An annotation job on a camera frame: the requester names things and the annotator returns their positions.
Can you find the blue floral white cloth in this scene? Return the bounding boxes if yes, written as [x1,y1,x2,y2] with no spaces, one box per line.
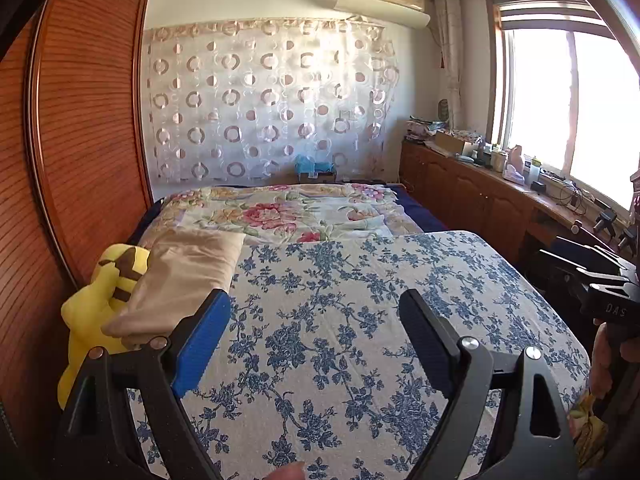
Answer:
[125,230,592,480]

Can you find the wall air conditioner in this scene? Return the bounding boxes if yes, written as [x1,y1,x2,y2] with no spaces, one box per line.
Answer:
[334,0,432,28]

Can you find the wooden framed window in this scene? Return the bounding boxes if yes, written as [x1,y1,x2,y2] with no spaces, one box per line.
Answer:
[482,0,640,216]

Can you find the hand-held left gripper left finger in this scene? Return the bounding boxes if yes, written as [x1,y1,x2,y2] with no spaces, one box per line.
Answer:
[52,288,232,480]

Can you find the stack of folded cloths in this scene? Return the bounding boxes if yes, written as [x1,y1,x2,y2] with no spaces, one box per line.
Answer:
[406,117,441,144]

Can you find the long wooden cabinet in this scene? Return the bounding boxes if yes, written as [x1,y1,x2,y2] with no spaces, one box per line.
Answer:
[400,139,640,273]

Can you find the beige printed t-shirt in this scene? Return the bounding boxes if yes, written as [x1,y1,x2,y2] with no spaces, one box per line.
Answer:
[100,230,247,351]

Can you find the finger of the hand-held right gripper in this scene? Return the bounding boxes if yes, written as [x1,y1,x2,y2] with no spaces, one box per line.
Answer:
[539,246,601,292]
[567,222,628,275]

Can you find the white window curtain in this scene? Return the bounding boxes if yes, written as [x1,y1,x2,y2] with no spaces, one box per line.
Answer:
[432,0,464,131]

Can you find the sheer circle-patterned curtain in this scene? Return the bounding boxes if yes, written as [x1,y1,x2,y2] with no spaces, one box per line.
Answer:
[142,17,401,186]

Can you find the person's left hand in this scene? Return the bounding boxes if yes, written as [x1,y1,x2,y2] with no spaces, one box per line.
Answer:
[262,461,307,480]

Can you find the pink floral blanket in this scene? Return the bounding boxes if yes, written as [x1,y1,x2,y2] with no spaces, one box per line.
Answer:
[137,183,407,248]

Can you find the wooden slatted wardrobe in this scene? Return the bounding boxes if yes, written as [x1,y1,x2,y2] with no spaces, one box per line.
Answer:
[0,0,156,461]

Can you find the tangled black cables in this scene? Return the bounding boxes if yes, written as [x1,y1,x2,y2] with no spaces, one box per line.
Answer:
[549,179,587,212]

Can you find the open cardboard box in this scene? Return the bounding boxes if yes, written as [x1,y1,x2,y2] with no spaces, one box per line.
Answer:
[434,131,466,155]

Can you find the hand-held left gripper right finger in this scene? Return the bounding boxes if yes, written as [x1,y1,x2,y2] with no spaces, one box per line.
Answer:
[399,288,580,480]

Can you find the yellow patterned cloth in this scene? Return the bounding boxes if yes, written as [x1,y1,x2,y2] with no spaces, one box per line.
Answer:
[570,392,609,467]

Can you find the cardboard box with blue packs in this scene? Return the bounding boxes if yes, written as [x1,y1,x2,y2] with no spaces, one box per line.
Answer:
[294,154,337,184]

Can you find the person's right hand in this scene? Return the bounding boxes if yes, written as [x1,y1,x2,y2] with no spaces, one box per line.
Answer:
[591,320,621,397]

